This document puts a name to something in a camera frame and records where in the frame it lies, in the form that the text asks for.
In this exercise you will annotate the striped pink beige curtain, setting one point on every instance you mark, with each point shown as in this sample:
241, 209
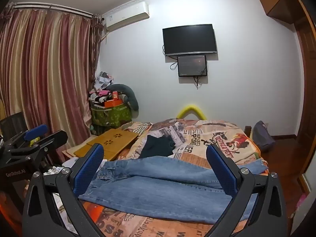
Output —
49, 66

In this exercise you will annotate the white air conditioner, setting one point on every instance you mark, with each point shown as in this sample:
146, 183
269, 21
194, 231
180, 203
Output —
126, 17

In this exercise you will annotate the brown wooden door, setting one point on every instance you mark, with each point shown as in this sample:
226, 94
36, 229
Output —
307, 84

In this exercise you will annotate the green patterned storage box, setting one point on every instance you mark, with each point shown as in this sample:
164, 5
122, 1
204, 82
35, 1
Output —
111, 116

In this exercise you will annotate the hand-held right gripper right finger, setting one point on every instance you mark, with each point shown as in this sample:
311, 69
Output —
221, 170

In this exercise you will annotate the dark cloth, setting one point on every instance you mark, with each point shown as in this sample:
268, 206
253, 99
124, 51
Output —
158, 147

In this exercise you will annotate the printed newspaper-pattern blanket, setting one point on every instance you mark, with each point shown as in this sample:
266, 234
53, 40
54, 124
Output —
195, 138

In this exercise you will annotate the black panel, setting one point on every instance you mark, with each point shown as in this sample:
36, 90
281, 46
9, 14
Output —
12, 123

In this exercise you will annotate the wooden lap table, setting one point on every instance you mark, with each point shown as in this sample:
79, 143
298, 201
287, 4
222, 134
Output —
111, 142

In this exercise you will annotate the orange box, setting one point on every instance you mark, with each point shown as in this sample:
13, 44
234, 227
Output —
113, 103

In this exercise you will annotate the pile of mixed clothes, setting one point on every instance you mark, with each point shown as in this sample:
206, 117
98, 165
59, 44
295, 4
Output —
100, 88

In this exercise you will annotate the grey blue backpack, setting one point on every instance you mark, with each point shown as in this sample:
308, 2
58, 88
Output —
261, 135

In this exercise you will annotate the wooden bed post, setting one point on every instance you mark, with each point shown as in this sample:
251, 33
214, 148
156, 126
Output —
247, 132

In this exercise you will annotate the yellow foam noodle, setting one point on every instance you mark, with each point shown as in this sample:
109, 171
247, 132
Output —
181, 109

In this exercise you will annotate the white clutter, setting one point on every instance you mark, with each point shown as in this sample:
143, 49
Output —
53, 170

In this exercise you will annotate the blue denim pants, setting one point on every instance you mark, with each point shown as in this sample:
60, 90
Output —
160, 185

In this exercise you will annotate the white curtain rod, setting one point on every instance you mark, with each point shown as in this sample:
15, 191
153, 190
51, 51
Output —
61, 10

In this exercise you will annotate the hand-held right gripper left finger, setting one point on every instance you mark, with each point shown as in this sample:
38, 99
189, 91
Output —
88, 170

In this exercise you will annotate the small black wall monitor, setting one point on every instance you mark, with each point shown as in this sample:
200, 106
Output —
192, 65

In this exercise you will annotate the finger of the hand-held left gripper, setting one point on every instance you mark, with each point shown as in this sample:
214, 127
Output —
37, 131
58, 137

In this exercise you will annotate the black wall television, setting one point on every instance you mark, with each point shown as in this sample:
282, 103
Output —
188, 39

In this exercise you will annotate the grey curved pillow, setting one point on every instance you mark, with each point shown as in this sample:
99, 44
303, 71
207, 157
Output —
130, 96

